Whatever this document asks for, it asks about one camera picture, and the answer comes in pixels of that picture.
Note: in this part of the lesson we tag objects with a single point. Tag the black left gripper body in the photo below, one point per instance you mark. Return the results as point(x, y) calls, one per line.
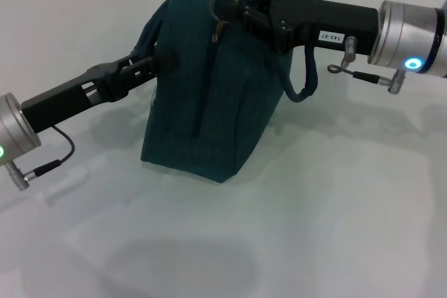
point(70, 99)

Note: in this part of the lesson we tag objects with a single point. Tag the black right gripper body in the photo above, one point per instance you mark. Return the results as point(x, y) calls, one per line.
point(324, 22)

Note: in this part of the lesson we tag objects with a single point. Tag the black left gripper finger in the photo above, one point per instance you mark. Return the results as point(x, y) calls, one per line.
point(150, 62)
point(129, 83)

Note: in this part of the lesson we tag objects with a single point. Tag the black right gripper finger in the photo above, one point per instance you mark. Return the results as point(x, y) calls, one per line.
point(263, 31)
point(256, 3)

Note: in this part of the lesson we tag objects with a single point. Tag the dark teal fabric lunch bag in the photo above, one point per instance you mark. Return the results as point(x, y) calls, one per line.
point(216, 102)

